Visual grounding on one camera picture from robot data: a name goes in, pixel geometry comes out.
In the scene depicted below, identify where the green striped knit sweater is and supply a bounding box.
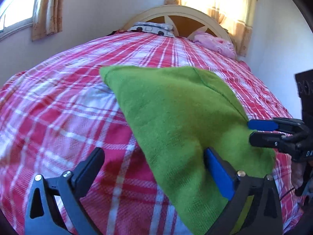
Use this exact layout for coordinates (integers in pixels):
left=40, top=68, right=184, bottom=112
left=100, top=65, right=275, bottom=234

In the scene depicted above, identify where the person's right hand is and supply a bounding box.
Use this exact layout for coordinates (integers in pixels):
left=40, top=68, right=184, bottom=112
left=291, top=162, right=306, bottom=189

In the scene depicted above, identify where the pink cloth beside bed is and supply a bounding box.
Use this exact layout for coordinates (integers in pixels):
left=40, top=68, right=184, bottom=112
left=239, top=61, right=251, bottom=72

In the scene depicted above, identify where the red white plaid bedspread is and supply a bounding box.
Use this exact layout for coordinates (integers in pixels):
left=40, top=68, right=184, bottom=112
left=0, top=30, right=306, bottom=235

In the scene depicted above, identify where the pink floral pillow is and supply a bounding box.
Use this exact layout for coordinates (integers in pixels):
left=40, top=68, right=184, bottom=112
left=193, top=32, right=237, bottom=60

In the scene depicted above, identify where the cream wooden headboard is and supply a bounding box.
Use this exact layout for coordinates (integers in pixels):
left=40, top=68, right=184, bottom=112
left=122, top=5, right=231, bottom=41

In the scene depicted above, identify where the beige curtain behind headboard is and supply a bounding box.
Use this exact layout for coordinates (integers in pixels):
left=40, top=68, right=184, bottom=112
left=164, top=0, right=257, bottom=57

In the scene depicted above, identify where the white patterned pillow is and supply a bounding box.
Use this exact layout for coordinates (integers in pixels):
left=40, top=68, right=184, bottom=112
left=128, top=22, right=174, bottom=38

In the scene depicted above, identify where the beige curtain left window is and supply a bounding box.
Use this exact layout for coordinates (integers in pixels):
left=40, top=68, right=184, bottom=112
left=31, top=0, right=64, bottom=41

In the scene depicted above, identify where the left side window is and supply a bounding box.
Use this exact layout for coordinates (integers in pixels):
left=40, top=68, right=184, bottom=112
left=1, top=0, right=36, bottom=40

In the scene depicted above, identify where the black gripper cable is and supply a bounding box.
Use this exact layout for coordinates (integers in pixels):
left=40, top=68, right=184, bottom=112
left=280, top=187, right=296, bottom=200

